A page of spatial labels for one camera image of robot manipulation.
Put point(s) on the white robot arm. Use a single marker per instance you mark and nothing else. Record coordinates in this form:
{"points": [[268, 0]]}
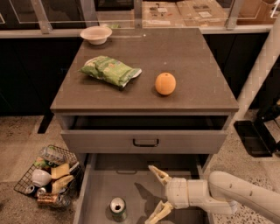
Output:
{"points": [[222, 192]]}

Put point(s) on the grey top drawer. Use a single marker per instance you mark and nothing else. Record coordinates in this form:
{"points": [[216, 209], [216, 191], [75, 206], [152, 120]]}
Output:
{"points": [[120, 141]]}

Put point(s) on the green soda can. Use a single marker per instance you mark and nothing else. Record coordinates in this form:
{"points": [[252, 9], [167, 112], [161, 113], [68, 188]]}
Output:
{"points": [[118, 210]]}

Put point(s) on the clear plastic bottle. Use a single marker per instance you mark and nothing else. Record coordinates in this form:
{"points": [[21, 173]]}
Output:
{"points": [[52, 156]]}

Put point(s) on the black drawer handle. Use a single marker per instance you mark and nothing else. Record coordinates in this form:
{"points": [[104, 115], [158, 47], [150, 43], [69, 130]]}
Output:
{"points": [[145, 142]]}

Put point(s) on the cardboard box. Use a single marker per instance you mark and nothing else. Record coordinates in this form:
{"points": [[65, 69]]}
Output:
{"points": [[202, 13], [161, 14]]}

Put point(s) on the silver can in basket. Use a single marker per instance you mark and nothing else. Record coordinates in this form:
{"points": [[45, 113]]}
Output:
{"points": [[30, 190]]}

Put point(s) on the black wire basket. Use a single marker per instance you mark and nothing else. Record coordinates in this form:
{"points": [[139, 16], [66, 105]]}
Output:
{"points": [[66, 194]]}

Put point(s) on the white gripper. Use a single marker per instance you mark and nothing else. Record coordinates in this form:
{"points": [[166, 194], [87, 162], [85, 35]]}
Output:
{"points": [[176, 191]]}

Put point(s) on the brown can in basket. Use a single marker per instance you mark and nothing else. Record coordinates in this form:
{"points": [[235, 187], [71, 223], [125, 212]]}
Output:
{"points": [[47, 199]]}

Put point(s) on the cardboard box left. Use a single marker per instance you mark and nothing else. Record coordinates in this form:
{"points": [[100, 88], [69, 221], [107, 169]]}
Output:
{"points": [[161, 14]]}

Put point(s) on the orange fruit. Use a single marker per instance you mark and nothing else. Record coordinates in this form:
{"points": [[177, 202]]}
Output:
{"points": [[165, 83]]}

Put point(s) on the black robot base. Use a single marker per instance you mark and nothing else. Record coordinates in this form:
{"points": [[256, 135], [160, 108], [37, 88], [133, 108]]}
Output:
{"points": [[257, 136]]}

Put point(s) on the white ceramic bowl in basket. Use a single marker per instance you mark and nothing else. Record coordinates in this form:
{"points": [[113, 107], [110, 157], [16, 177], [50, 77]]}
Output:
{"points": [[40, 178]]}

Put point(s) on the cardboard box right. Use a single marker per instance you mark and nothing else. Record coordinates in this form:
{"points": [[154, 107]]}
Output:
{"points": [[202, 13]]}

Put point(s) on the grey drawer cabinet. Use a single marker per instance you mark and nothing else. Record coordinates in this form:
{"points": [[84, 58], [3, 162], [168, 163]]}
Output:
{"points": [[202, 99]]}

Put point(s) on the yellow sponge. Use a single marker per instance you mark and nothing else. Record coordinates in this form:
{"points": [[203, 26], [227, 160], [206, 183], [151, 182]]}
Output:
{"points": [[60, 171], [61, 183]]}

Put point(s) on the white paper bowl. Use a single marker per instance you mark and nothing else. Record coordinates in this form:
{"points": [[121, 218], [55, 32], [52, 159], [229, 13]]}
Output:
{"points": [[96, 35]]}

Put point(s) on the grey drawer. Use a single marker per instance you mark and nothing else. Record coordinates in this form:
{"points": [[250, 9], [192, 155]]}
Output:
{"points": [[127, 176], [120, 141]]}

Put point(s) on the grey middle drawer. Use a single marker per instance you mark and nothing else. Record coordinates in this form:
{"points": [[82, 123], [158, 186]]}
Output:
{"points": [[127, 176]]}

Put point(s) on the yellow sponge lower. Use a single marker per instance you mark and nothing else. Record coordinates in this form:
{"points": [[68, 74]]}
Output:
{"points": [[61, 183]]}

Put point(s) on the green chip bag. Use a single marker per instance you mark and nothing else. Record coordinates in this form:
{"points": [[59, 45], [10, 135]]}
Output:
{"points": [[110, 70]]}

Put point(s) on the yellow sponge upper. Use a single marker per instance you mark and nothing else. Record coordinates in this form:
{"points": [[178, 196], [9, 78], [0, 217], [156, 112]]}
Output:
{"points": [[60, 171]]}

